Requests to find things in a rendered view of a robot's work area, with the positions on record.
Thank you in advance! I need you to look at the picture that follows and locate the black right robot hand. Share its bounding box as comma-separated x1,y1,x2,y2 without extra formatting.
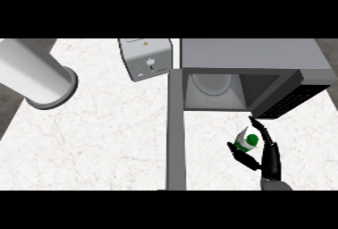
225,115,281,182

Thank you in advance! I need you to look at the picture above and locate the grey microwave door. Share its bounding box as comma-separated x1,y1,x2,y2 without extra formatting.
165,69,187,191

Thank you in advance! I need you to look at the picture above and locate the grey microwave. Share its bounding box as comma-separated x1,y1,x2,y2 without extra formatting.
180,38,332,120

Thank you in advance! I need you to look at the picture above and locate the grey toaster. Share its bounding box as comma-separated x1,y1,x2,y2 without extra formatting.
118,38,172,83

